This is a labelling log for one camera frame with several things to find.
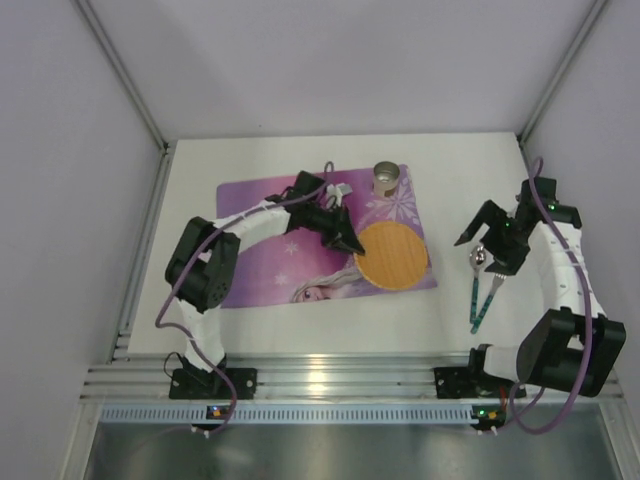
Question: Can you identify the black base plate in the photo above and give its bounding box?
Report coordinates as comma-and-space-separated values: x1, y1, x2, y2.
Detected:
433, 366, 514, 399
168, 368, 258, 400

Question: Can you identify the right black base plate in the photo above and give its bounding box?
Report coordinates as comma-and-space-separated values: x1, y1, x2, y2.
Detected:
433, 366, 514, 399

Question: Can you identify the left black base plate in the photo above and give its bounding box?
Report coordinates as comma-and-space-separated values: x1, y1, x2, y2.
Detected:
168, 368, 258, 400

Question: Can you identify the metal fork teal handle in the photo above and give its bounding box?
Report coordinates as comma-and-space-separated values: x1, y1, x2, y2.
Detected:
470, 274, 506, 334

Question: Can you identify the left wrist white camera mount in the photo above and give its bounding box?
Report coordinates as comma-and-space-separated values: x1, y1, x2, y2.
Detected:
326, 183, 353, 198

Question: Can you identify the round orange woven plate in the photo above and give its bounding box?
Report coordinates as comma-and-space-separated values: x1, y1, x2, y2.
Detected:
354, 221, 429, 291

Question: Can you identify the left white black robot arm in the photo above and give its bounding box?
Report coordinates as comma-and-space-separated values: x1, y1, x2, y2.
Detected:
154, 171, 365, 375

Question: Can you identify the metal spoon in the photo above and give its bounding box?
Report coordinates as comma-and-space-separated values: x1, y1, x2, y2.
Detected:
469, 244, 487, 324

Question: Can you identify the aluminium mounting rail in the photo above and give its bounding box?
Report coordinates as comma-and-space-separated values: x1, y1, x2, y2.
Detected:
79, 349, 624, 404

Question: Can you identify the perforated grey cable duct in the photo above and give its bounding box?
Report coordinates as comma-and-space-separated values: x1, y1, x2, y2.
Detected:
100, 403, 505, 429

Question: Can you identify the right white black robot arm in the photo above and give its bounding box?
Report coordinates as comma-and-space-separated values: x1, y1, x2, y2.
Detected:
457, 177, 626, 398

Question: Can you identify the beige metal cup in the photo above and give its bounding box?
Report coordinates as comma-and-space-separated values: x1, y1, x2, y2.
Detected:
372, 161, 401, 197

